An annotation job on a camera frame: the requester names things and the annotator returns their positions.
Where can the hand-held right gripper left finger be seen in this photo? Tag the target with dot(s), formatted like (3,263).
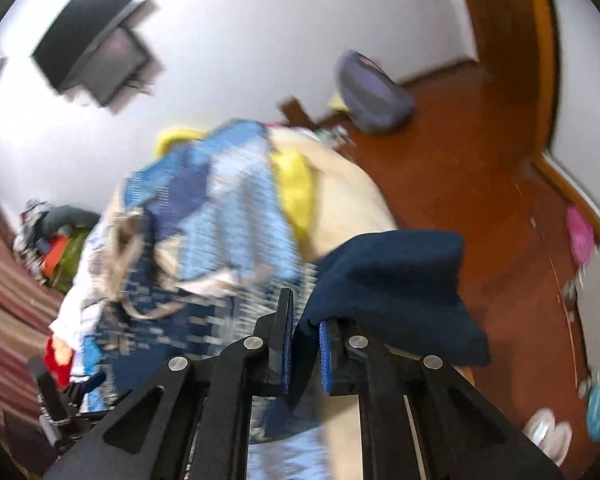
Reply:
(286,355)

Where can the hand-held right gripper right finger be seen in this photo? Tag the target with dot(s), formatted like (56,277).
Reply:
(326,360)

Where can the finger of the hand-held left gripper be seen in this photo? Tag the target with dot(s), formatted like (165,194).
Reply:
(47,385)

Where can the plain navy cloth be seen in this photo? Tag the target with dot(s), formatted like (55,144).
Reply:
(400,280)

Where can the red cloth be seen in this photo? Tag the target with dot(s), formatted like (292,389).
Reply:
(59,360)

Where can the red striped blanket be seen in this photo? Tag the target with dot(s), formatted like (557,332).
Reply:
(10,300)

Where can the orange cloth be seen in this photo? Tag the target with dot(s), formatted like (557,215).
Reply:
(55,260)

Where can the green cloth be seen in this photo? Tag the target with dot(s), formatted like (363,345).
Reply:
(72,260)

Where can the black white patterned cloth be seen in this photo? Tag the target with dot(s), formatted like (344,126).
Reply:
(30,235)

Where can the blue patchwork bedspread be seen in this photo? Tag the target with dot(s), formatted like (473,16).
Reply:
(220,210)

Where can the beige blanket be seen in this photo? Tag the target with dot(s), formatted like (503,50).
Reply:
(350,195)

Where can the yellow cloth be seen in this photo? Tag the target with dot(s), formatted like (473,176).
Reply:
(292,185)

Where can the dark grey cloth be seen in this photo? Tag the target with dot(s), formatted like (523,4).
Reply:
(72,216)

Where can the white slipper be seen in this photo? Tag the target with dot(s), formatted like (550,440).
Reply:
(537,427)
(560,444)

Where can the dark wooden chair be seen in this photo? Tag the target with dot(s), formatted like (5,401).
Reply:
(297,112)

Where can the purple grey backpack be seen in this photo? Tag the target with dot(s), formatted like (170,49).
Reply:
(372,97)

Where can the pink bag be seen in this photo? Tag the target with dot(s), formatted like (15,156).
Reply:
(579,234)

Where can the wooden door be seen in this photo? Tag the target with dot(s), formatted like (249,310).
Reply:
(500,20)

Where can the black wall television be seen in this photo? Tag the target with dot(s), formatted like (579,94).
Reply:
(80,45)

